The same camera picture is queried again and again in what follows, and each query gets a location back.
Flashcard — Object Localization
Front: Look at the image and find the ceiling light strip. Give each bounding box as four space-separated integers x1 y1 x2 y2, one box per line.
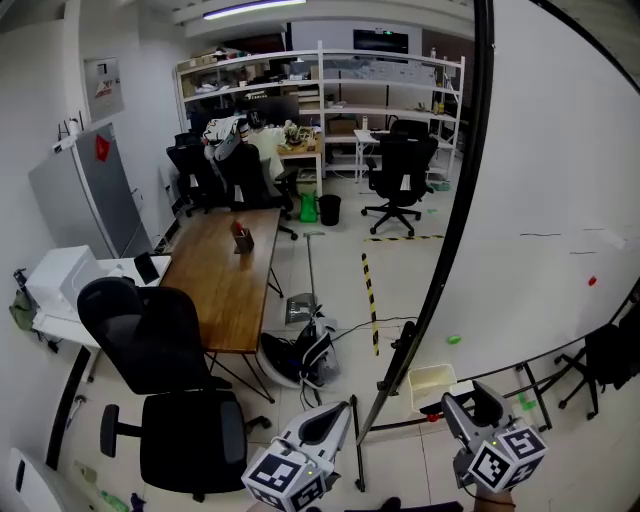
201 0 308 22

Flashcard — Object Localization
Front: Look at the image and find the large whiteboard with black frame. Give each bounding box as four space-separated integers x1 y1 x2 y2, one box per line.
349 0 640 494

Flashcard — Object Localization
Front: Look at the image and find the white flat device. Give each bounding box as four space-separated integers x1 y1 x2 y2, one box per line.
5 446 59 512

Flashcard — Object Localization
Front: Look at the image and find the white metal shelf unit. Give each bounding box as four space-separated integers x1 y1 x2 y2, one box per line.
172 40 467 184

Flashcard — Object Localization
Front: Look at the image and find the black wall screen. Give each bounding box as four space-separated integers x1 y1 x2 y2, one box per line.
352 28 424 54

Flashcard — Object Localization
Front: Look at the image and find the black tablet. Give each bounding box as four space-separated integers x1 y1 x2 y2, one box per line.
133 251 161 286

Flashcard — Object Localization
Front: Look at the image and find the white box appliance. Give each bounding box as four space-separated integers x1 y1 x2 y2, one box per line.
24 244 110 322

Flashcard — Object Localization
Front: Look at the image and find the black trash bin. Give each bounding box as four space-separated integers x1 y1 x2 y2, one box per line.
317 193 343 227

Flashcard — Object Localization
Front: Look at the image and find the grey electrical panel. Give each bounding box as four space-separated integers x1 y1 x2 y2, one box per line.
83 56 126 123

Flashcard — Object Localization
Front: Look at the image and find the black and white backpack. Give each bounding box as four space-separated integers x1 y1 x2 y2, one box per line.
258 315 342 390

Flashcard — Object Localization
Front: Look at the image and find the grey refrigerator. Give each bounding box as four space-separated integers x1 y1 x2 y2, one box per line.
27 122 154 261

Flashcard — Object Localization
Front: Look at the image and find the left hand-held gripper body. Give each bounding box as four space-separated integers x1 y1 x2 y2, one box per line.
241 422 346 512

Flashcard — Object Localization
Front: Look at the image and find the person's right forearm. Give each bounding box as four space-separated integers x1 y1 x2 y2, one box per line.
473 488 517 512

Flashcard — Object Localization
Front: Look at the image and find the white side table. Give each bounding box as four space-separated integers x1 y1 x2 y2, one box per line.
31 254 174 384

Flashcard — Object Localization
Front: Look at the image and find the light wooden desk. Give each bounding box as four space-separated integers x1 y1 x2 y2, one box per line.
276 133 325 197

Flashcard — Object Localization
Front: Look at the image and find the patterned clothing on chair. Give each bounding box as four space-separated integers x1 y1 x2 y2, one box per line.
201 116 247 162

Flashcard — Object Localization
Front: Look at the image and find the white whiteboard box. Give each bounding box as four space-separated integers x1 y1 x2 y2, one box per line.
406 363 459 413

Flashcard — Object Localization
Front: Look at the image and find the grey broom with dustpan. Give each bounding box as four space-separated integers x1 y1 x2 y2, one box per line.
285 230 327 327

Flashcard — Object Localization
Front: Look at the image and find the black floor cable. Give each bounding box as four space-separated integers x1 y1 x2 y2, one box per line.
327 314 419 343

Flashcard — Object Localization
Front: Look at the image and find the long wooden table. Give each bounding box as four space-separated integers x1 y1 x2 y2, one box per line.
158 207 286 405

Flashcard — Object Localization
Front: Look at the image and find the white desk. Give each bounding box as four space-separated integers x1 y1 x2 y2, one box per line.
352 128 457 184

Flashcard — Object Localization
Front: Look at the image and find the green hanging bag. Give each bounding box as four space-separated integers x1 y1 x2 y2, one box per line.
8 288 37 332

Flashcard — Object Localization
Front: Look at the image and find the brown pen holder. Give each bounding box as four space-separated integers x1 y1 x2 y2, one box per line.
229 219 256 256

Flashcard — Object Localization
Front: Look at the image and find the black computer monitor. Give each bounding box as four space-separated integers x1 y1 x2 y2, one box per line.
237 93 302 127

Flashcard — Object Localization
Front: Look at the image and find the black mesh office chair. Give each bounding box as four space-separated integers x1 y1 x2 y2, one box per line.
76 276 274 504

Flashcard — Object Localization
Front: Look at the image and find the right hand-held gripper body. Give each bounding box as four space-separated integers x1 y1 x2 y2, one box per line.
452 417 549 494

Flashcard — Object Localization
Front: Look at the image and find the green plastic bag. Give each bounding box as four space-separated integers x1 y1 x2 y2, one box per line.
298 191 320 224

